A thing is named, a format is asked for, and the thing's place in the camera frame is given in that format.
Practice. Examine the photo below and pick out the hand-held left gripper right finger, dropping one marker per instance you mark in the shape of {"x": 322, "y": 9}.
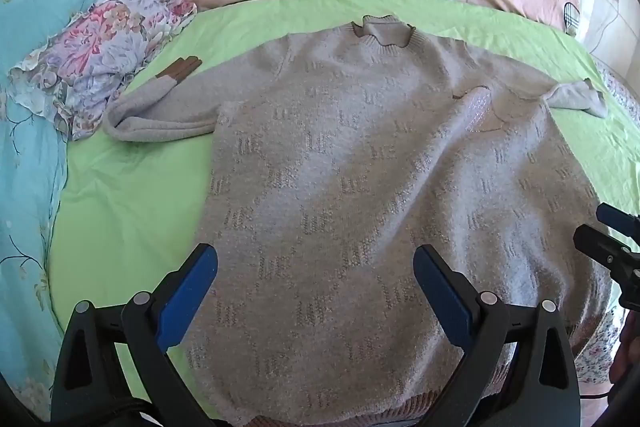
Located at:
{"x": 440, "y": 287}

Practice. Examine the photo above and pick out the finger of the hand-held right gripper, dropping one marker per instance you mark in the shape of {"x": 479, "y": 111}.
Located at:
{"x": 617, "y": 218}
{"x": 600, "y": 244}

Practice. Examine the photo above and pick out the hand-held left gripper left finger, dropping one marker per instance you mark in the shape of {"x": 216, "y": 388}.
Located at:
{"x": 192, "y": 279}

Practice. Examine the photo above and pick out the pale knit sweater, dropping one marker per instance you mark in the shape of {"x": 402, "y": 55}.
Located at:
{"x": 350, "y": 157}

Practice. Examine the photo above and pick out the small-flowered bed sheet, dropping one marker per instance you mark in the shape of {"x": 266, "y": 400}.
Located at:
{"x": 597, "y": 352}

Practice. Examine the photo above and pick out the green bed sheet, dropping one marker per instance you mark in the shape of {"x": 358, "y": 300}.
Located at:
{"x": 125, "y": 187}

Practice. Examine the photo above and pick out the blue floral blanket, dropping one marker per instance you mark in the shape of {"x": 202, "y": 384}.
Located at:
{"x": 25, "y": 157}

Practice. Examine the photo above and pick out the floral ruffled pillow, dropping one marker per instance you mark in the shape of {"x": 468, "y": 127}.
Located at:
{"x": 110, "y": 47}

